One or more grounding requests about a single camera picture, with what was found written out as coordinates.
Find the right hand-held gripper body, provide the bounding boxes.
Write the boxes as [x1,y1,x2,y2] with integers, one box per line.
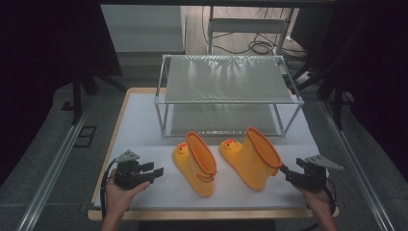
[297,154,344,193]

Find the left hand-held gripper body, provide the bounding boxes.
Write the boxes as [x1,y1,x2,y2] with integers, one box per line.
[113,149,152,191]

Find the yellow duck rain boot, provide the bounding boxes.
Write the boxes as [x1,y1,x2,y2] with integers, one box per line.
[171,130,218,198]
[218,126,284,193]

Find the two-tier metal shoe rack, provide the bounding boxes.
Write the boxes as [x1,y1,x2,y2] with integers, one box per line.
[153,54,305,139]

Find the person's left hand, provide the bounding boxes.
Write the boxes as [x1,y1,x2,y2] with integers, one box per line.
[103,168,151,216]

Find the person's right hand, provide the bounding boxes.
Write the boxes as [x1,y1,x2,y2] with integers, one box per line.
[293,181,337,215]

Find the white table mat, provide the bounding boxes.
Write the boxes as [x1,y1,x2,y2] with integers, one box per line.
[92,92,322,210]

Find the black stand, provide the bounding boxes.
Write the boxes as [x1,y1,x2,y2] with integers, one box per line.
[70,61,127,127]
[293,13,357,131]

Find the white cabinet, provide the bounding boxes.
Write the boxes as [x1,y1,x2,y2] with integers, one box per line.
[100,4,188,55]

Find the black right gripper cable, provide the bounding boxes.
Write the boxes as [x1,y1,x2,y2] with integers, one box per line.
[322,179,339,211]

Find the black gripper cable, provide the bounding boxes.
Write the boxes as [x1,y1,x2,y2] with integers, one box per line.
[99,158,119,223]
[322,179,339,211]

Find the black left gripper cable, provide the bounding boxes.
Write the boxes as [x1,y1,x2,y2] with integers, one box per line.
[99,158,119,223]

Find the aluminium rail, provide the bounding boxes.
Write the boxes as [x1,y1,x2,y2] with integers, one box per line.
[318,99,396,231]
[14,95,94,231]

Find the black floor bracket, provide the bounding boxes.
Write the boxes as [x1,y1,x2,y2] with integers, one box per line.
[73,125,98,149]

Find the black floor cables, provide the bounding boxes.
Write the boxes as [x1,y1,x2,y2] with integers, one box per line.
[201,5,310,62]

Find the grey metal frame stand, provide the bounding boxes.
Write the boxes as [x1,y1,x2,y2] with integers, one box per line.
[206,5,295,56]

